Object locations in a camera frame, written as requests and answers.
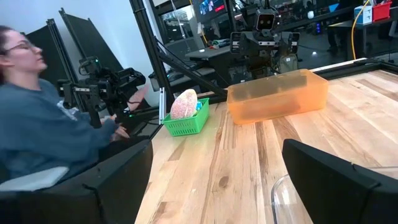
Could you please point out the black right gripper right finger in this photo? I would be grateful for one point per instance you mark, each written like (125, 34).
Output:
(335, 193)

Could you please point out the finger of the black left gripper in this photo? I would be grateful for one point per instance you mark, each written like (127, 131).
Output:
(249, 45)
(284, 43)

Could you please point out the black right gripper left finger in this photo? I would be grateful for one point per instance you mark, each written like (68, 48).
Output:
(124, 186)

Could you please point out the blue glazed donut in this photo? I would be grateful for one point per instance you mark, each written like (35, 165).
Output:
(199, 106)

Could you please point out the grey desk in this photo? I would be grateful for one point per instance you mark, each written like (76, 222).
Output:
(211, 53)

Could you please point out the person's hand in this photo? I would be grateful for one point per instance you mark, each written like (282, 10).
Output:
(138, 98)
(119, 133)

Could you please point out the orange translucent plastic bin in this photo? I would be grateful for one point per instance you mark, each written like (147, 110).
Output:
(280, 105)

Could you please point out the blue and white box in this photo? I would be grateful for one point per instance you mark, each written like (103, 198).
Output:
(363, 15)

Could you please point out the green plastic basket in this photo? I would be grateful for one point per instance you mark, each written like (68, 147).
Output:
(186, 126)

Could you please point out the silver aluminium extrusion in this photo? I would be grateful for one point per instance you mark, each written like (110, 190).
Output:
(162, 105)

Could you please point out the white chair armrest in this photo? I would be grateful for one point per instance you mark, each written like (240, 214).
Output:
(31, 179)

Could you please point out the dark workbench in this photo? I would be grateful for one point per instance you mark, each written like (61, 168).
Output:
(382, 28)

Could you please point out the person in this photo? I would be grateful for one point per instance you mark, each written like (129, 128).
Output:
(46, 124)

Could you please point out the red plastic bin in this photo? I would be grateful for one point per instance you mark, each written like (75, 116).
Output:
(382, 12)

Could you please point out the black folding panel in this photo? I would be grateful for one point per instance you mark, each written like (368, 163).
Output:
(57, 49)
(93, 43)

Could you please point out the person's glasses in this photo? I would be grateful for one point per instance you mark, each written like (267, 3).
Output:
(20, 46)

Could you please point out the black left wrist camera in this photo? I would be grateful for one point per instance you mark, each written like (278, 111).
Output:
(265, 20)

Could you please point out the wall screen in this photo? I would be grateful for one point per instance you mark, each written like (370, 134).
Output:
(211, 6)

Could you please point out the black aluminium table frame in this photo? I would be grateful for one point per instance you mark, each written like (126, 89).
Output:
(149, 46)

